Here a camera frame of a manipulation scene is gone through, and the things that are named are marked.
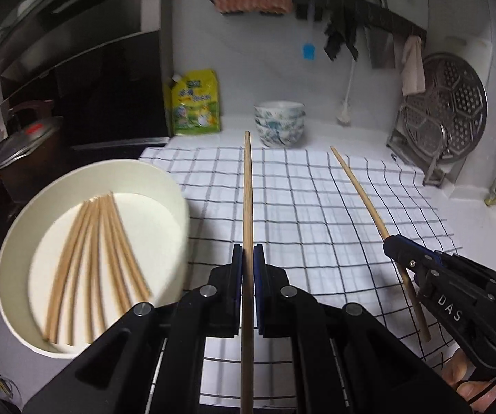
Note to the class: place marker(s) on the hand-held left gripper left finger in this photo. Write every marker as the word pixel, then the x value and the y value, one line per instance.
pixel 238 289

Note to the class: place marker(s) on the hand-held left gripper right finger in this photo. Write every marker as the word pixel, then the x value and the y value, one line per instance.
pixel 258 289

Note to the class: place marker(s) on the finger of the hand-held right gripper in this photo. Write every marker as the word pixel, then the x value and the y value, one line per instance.
pixel 463 265
pixel 401 252

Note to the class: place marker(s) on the long wooden chopstick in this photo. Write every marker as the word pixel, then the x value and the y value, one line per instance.
pixel 248 189
pixel 360 192

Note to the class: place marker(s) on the cream plastic basin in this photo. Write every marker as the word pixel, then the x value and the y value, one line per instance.
pixel 161 207

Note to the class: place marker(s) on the pile of wooden chopsticks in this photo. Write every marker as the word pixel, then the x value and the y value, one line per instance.
pixel 101 211

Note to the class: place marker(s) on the person's right hand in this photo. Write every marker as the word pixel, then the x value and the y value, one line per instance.
pixel 454 371

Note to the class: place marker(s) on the white black checked cloth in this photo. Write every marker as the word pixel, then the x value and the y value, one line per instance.
pixel 308 224

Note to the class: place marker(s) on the metal plate rack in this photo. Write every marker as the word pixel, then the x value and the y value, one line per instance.
pixel 435 177

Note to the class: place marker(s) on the white hanging brush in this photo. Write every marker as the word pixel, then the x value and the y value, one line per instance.
pixel 345 114

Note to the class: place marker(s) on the blue floral porcelain bowl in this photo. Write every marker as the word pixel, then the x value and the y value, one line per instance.
pixel 280 138
pixel 280 110
pixel 282 126

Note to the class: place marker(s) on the perforated metal steamer plate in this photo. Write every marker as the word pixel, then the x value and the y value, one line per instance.
pixel 450 99

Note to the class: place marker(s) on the pink hanging towel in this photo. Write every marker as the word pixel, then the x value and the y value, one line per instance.
pixel 412 67

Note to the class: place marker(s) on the yellow seasoning pouch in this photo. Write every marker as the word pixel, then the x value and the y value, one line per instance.
pixel 194 108

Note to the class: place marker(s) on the black hanging cloth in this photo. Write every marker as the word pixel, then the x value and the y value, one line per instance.
pixel 340 30

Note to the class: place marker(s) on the brown cooking pot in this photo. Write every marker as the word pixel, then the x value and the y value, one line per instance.
pixel 28 174

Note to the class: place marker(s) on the black range hood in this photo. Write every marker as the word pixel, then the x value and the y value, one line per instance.
pixel 110 86

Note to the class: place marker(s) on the glass pot lid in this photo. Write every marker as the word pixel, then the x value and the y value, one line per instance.
pixel 23 142

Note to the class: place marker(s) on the blue wall hook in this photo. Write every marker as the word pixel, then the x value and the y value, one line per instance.
pixel 308 51

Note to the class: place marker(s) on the black wall rail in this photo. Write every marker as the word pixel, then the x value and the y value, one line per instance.
pixel 381 17

